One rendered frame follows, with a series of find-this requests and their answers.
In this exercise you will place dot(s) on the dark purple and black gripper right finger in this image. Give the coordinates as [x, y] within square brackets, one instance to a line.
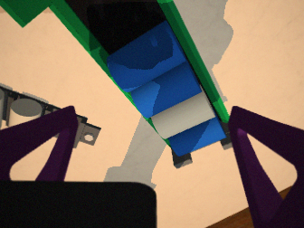
[265, 203]

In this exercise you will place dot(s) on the dark grey mounting plate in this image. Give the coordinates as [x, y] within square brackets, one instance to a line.
[90, 134]

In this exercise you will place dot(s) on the dark blue plastic bar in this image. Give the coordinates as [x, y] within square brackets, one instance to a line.
[166, 90]
[198, 136]
[147, 57]

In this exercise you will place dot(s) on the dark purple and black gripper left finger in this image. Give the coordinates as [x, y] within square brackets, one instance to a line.
[20, 140]

